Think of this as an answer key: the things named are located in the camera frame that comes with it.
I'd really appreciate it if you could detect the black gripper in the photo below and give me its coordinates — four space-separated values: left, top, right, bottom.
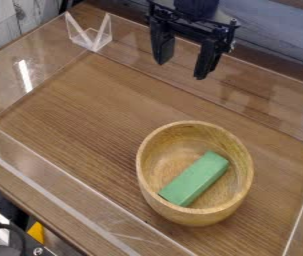
147 0 241 80

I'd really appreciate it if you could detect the green rectangular block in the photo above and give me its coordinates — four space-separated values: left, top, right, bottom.
158 151 230 207

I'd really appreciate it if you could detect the brown wooden bowl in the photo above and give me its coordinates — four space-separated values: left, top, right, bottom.
135 121 254 226

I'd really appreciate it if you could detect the yellow sticker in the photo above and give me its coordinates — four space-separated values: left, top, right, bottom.
27 222 46 244

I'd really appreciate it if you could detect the clear acrylic corner bracket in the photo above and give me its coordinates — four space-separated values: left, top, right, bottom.
65 13 113 52

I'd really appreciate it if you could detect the clear acrylic front wall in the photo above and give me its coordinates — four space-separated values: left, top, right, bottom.
0 130 195 256

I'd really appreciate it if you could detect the black cable bottom left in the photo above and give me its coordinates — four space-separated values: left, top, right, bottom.
0 223 28 256

